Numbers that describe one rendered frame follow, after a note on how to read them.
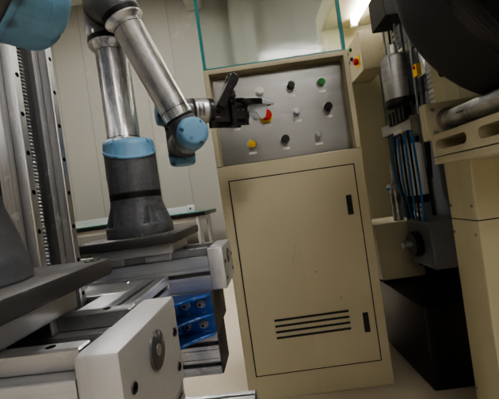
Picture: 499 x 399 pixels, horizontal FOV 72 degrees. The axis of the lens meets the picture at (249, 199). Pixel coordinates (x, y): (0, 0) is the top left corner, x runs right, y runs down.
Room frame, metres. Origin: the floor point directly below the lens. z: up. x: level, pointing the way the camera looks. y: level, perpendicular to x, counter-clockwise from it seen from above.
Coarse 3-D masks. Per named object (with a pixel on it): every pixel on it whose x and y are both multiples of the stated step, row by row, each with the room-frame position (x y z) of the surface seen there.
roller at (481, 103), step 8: (496, 88) 0.70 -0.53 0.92; (480, 96) 0.75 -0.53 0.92; (488, 96) 0.72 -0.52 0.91; (496, 96) 0.69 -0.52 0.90; (464, 104) 0.80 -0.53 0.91; (472, 104) 0.77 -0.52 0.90; (480, 104) 0.74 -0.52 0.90; (488, 104) 0.72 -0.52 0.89; (496, 104) 0.70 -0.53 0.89; (448, 112) 0.87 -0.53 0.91; (456, 112) 0.83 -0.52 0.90; (464, 112) 0.80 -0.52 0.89; (472, 112) 0.78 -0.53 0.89; (480, 112) 0.76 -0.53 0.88; (488, 112) 0.75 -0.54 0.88; (440, 120) 0.90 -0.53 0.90; (448, 120) 0.87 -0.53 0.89; (456, 120) 0.84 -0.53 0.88; (464, 120) 0.83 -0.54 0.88
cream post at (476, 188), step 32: (448, 96) 0.98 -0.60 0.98; (480, 160) 0.93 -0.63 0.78; (448, 192) 1.05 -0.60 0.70; (480, 192) 0.93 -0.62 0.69; (480, 224) 0.93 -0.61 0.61; (480, 256) 0.94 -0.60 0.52; (480, 288) 0.96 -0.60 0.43; (480, 320) 0.98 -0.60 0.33; (480, 352) 1.00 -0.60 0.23; (480, 384) 1.03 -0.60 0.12
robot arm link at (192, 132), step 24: (96, 0) 0.79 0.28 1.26; (120, 0) 0.78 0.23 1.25; (120, 24) 0.79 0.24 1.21; (144, 48) 0.81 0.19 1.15; (144, 72) 0.81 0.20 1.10; (168, 72) 0.83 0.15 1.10; (168, 96) 0.82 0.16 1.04; (168, 120) 0.84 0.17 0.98; (192, 120) 0.82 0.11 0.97; (192, 144) 0.82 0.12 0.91
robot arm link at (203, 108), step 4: (196, 100) 0.99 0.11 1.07; (200, 100) 0.99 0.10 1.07; (204, 100) 0.99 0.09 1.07; (196, 104) 0.98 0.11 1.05; (200, 104) 0.98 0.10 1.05; (204, 104) 0.99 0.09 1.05; (208, 104) 0.99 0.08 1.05; (200, 108) 0.98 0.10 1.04; (204, 108) 0.99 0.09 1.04; (208, 108) 0.99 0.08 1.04; (200, 112) 0.99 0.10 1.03; (204, 112) 0.99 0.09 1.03; (208, 112) 0.99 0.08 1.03; (200, 116) 0.99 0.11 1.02; (204, 116) 0.99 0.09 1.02; (208, 116) 1.00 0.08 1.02; (204, 120) 1.00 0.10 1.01; (208, 120) 1.01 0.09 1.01
